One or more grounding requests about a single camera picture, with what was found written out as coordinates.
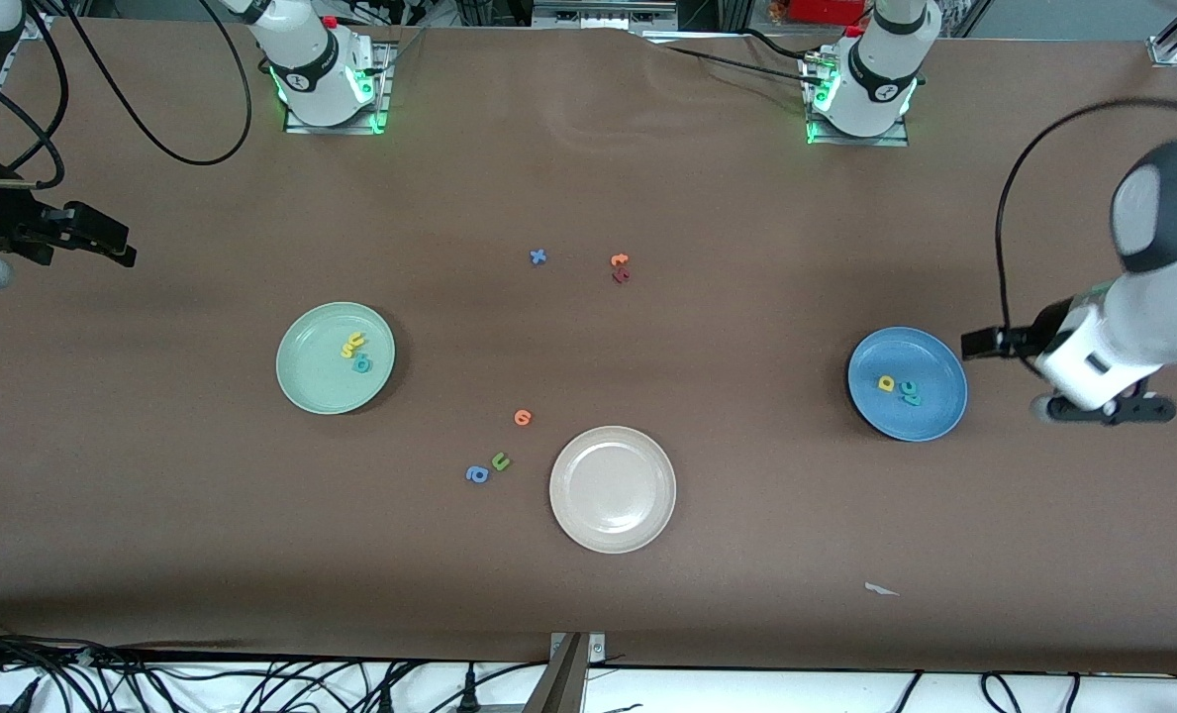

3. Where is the green plate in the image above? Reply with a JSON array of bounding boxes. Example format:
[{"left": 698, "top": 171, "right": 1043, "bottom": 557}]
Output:
[{"left": 275, "top": 301, "right": 397, "bottom": 416}]

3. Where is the black cable on table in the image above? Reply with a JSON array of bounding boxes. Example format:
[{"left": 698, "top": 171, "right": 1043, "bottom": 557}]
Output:
[{"left": 642, "top": 28, "right": 832, "bottom": 90}]

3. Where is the red box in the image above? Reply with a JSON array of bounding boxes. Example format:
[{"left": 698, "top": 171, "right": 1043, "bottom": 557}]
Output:
[{"left": 789, "top": 0, "right": 868, "bottom": 26}]

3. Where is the long black right arm cable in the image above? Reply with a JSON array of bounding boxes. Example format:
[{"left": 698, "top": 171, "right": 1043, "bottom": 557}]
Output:
[{"left": 49, "top": 0, "right": 252, "bottom": 166}]

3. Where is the metal table edge bracket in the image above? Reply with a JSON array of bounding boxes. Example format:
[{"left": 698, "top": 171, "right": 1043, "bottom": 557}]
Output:
[{"left": 548, "top": 632, "right": 607, "bottom": 713}]

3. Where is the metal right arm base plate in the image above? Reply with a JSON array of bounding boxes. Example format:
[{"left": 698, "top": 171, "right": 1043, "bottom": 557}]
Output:
[{"left": 284, "top": 45, "right": 391, "bottom": 135}]

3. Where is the beige plate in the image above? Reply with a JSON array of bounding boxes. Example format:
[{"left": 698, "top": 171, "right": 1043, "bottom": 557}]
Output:
[{"left": 548, "top": 425, "right": 678, "bottom": 555}]

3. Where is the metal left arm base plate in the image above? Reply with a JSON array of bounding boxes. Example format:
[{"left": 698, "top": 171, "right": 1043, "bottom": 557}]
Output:
[{"left": 806, "top": 59, "right": 911, "bottom": 148}]

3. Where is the grey metal rack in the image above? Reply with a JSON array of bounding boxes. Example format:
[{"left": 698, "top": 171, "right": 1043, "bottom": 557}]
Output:
[{"left": 532, "top": 0, "right": 680, "bottom": 31}]

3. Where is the blue plate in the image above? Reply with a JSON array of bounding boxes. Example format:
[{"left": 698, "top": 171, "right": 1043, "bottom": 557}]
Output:
[{"left": 846, "top": 326, "right": 969, "bottom": 443}]

